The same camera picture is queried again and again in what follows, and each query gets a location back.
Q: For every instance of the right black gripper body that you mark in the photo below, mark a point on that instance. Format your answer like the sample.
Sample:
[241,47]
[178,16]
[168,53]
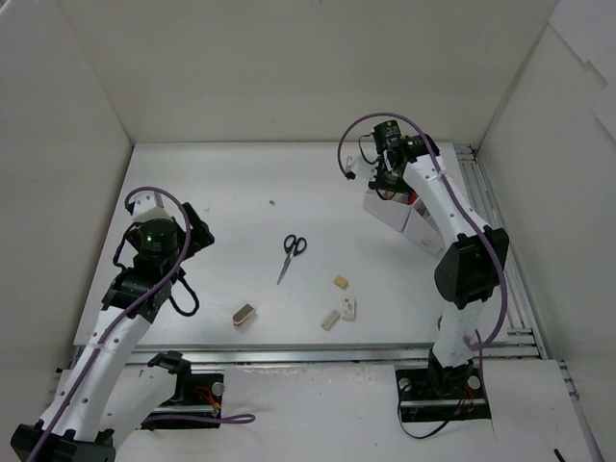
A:
[385,183]

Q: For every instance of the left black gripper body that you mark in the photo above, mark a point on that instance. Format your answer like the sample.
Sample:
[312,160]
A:
[200,228]

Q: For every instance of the black handled scissors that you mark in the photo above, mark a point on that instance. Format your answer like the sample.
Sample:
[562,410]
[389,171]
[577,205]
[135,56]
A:
[293,246]

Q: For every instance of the tan eraser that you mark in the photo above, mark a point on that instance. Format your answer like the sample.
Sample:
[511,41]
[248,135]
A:
[341,282]

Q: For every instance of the white eraser with label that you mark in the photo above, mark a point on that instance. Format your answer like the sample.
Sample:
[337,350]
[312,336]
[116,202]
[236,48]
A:
[349,309]

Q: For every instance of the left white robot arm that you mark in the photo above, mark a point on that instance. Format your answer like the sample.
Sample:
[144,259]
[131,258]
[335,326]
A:
[89,419]

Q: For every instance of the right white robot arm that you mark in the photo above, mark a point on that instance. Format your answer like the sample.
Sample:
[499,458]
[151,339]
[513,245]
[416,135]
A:
[470,275]

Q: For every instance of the purple divided organizer box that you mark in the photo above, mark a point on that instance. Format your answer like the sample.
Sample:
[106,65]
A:
[408,216]

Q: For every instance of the grey white eraser block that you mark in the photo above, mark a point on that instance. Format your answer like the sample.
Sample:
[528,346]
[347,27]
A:
[330,320]

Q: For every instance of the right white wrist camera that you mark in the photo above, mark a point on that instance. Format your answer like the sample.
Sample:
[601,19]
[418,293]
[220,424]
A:
[357,167]

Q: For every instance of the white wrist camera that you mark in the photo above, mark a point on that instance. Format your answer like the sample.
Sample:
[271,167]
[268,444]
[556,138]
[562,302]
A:
[357,167]
[146,206]

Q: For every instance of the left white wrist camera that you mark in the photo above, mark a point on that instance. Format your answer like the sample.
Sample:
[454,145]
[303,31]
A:
[146,206]

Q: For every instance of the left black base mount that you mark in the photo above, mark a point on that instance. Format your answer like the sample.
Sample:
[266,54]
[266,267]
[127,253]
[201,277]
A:
[197,400]

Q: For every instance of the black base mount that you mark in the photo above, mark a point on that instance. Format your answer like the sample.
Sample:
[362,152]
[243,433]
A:
[422,401]
[197,400]

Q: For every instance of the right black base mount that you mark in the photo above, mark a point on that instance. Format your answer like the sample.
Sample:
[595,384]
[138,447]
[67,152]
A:
[422,401]

